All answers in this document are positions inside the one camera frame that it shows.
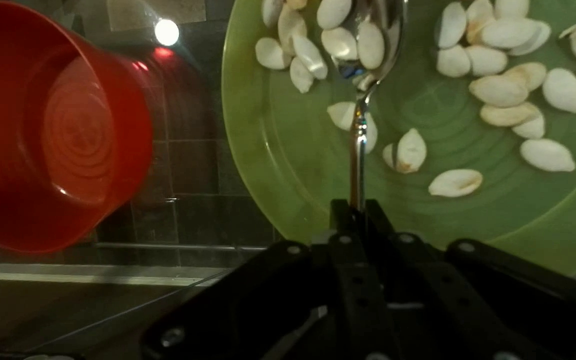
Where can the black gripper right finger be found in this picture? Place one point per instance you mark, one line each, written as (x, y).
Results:
(438, 311)

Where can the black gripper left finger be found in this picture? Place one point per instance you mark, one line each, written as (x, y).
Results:
(358, 311)

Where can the metal spoon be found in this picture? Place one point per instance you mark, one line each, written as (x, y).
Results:
(377, 28)

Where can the green plastic plate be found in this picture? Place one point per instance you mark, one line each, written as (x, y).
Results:
(436, 168)

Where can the red plastic bowl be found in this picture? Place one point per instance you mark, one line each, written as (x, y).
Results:
(75, 132)

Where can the pile of white seeds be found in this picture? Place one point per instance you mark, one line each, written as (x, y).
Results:
(475, 39)

